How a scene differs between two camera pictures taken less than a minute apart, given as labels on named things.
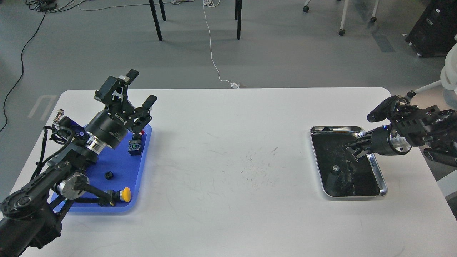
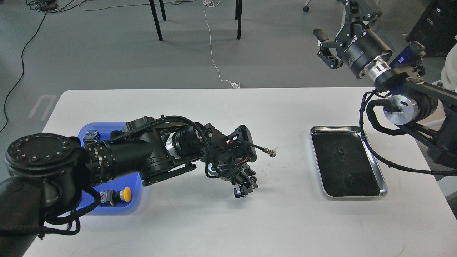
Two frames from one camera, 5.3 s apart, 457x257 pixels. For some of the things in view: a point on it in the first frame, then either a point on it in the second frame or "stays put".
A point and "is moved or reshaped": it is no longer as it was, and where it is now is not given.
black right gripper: (385, 140) → (356, 44)
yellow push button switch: (124, 195) stays put
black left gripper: (111, 125) → (238, 174)
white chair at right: (448, 74) stays put
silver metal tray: (339, 174) stays put
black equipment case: (433, 35) stays put
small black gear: (109, 175) is moved or reshaped
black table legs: (238, 5) stays put
